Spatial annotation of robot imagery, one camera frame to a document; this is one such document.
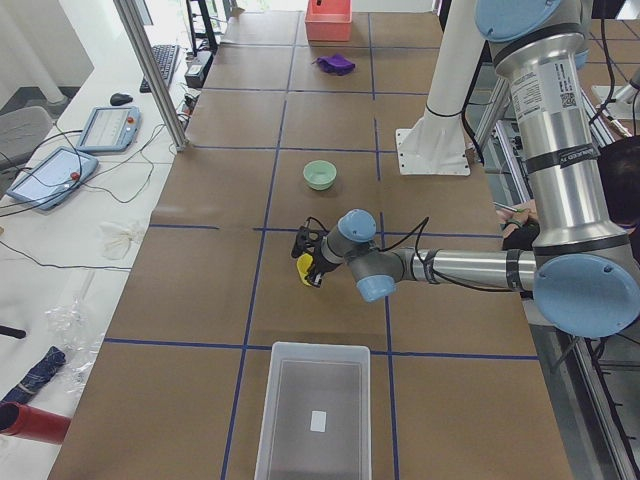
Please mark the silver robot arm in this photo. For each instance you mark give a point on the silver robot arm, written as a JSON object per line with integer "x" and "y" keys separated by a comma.
{"x": 580, "y": 270}

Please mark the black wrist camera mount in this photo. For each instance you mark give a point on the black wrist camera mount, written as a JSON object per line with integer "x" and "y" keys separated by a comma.
{"x": 306, "y": 241}

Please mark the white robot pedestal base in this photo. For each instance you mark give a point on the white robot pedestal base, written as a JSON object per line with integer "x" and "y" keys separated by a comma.
{"x": 435, "y": 145}

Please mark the white crumpled tissue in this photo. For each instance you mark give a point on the white crumpled tissue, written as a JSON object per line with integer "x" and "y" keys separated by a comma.
{"x": 117, "y": 238}

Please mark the black computer mouse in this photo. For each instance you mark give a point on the black computer mouse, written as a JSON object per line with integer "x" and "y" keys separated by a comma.
{"x": 119, "y": 99}

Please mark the blue teach pendant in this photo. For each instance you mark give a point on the blue teach pendant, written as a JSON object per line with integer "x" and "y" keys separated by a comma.
{"x": 109, "y": 129}
{"x": 56, "y": 177}

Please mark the blue teach pendant far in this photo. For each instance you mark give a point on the blue teach pendant far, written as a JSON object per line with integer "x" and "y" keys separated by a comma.
{"x": 109, "y": 129}

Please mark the red cylinder tube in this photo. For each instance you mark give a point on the red cylinder tube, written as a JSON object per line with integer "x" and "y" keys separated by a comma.
{"x": 26, "y": 422}

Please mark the mint green bowl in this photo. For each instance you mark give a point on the mint green bowl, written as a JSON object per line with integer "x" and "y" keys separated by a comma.
{"x": 319, "y": 175}

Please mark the aluminium frame post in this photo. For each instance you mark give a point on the aluminium frame post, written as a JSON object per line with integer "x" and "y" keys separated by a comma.
{"x": 134, "y": 28}

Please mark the clear plastic storage bin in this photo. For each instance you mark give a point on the clear plastic storage bin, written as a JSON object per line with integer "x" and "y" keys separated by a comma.
{"x": 316, "y": 420}

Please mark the black keyboard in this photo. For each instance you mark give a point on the black keyboard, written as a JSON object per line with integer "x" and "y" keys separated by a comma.
{"x": 166, "y": 57}

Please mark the clear crumpled plastic bag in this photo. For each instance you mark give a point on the clear crumpled plastic bag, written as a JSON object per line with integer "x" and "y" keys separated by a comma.
{"x": 80, "y": 342}

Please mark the folded blue umbrella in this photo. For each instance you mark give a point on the folded blue umbrella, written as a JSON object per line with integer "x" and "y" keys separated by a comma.
{"x": 37, "y": 377}

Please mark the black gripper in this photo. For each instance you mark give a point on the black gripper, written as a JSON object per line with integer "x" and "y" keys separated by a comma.
{"x": 317, "y": 264}

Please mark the yellow plastic cup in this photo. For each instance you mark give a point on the yellow plastic cup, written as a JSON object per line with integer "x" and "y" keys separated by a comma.
{"x": 303, "y": 264}

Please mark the blue teach pendant near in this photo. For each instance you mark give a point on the blue teach pendant near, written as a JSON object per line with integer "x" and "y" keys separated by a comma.
{"x": 56, "y": 177}

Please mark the pink plastic bin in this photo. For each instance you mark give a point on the pink plastic bin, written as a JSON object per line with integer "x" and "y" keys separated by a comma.
{"x": 328, "y": 21}

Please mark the purple microfiber cloth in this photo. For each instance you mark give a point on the purple microfiber cloth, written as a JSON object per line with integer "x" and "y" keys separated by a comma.
{"x": 335, "y": 64}

